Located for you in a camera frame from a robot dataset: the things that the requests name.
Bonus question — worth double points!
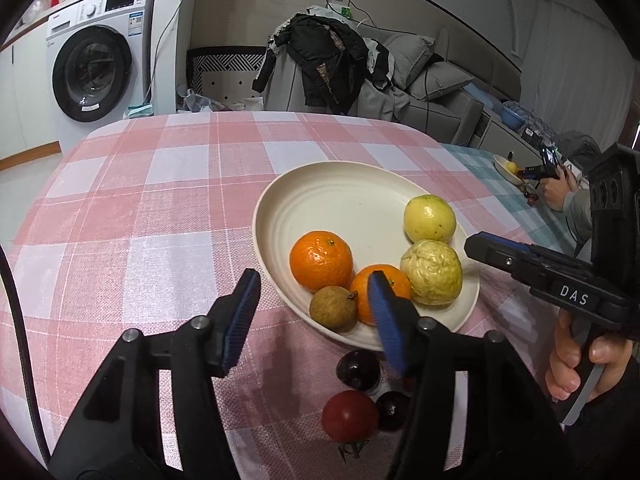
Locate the tall grey cushion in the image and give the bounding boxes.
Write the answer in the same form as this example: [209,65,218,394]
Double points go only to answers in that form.
[385,34,436,90]

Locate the red tomato with stem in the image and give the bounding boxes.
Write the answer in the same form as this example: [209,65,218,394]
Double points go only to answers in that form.
[321,390,381,461]

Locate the person's right forearm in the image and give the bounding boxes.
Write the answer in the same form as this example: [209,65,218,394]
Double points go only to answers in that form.
[560,375,640,480]

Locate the small white bowl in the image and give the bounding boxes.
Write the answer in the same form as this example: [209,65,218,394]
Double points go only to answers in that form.
[492,154,526,186]

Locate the flat grey cushion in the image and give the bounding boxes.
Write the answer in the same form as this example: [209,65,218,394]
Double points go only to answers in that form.
[405,61,475,102]

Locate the dark plum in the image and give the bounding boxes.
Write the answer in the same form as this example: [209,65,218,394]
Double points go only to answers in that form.
[375,390,413,432]
[335,349,382,392]

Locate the smooth yellow guava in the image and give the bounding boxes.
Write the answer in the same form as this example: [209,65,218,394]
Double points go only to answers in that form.
[403,194,457,243]

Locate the black jacket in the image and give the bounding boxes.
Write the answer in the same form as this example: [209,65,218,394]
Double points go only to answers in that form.
[251,13,371,116]

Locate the cream round plate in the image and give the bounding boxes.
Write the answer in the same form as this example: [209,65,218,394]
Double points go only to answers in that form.
[252,161,481,352]

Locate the brown longan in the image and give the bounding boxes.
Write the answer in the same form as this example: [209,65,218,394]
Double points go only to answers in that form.
[309,285,359,332]

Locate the grey clothing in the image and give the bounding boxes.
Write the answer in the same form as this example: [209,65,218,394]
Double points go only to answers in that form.
[360,80,411,123]

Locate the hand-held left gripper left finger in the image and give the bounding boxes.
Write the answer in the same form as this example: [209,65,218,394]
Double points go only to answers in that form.
[47,268,262,480]

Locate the white crumpled plastic bag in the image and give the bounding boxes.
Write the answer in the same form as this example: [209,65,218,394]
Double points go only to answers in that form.
[175,85,266,113]

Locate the white lower cabinets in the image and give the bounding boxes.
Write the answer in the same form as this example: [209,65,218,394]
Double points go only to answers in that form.
[0,35,56,161]

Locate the pink plaid tablecloth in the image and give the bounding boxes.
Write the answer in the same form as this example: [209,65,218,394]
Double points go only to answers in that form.
[0,110,551,480]

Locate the white washing machine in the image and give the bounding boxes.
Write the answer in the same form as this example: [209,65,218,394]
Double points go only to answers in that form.
[46,0,157,123]

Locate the blue plastic basin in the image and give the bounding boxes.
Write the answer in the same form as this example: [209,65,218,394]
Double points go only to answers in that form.
[501,101,528,128]

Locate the wrinkled yellow passion fruit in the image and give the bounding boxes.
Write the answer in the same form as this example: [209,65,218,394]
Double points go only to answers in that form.
[399,239,464,307]

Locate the black cable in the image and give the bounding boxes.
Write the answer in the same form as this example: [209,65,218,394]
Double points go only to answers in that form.
[0,245,53,466]

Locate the large orange mandarin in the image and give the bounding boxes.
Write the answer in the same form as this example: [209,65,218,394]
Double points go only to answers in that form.
[289,230,354,293]

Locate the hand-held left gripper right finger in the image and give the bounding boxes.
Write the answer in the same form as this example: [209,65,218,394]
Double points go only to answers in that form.
[367,270,576,480]

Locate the person's right hand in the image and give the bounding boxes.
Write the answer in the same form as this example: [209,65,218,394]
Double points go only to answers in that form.
[545,310,633,403]

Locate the grey sofa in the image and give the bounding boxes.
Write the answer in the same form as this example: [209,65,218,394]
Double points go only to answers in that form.
[262,25,526,148]

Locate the another person's forearm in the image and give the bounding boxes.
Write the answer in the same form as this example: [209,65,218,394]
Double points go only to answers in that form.
[562,187,596,246]

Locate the small orange mandarin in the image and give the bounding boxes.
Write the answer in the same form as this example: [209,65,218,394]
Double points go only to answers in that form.
[348,263,412,327]

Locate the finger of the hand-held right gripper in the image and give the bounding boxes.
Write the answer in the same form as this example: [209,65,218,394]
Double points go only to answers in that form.
[464,231,566,291]
[500,238,594,274]

